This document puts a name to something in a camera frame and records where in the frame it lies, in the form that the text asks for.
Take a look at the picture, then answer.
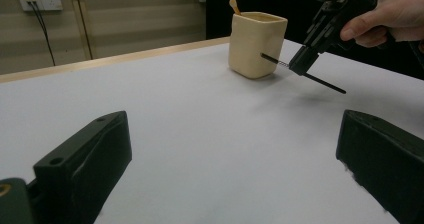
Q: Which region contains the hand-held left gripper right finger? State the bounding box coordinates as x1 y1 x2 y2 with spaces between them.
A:
335 109 424 224

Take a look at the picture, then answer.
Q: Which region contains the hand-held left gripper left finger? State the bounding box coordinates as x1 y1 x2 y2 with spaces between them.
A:
28 110 133 224

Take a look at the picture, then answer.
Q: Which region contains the black makeup brush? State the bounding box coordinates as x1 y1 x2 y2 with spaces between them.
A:
260 52 347 95

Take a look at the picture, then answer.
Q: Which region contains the beige square cup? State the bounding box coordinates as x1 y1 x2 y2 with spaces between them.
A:
228 11 289 80

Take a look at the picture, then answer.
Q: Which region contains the orange-tipped makeup brush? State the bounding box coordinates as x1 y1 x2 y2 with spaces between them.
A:
228 0 242 17

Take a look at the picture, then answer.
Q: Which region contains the long black wall cable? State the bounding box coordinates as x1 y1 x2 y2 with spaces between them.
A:
29 1 57 67

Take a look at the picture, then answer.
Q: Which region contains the white wall socket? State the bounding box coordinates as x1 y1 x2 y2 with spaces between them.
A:
18 0 64 12

